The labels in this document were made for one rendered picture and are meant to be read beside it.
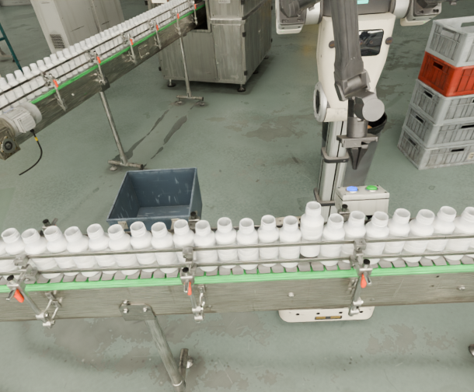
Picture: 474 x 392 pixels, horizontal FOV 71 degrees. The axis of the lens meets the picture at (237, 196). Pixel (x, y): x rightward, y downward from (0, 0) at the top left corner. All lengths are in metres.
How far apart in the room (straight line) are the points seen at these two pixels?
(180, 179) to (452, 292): 1.09
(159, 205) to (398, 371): 1.44
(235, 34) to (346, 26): 3.54
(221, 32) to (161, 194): 3.12
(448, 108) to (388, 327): 1.74
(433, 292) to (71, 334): 1.86
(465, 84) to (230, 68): 2.64
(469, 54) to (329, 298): 2.24
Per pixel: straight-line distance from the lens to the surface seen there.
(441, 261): 1.11
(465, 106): 3.14
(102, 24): 7.43
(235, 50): 4.42
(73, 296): 1.14
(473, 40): 2.91
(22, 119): 2.16
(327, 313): 1.94
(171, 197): 1.58
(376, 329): 2.10
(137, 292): 1.05
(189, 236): 0.90
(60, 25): 6.67
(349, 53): 0.92
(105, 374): 2.07
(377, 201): 1.08
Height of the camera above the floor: 1.77
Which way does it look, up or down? 40 degrees down
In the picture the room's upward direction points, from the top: 4 degrees counter-clockwise
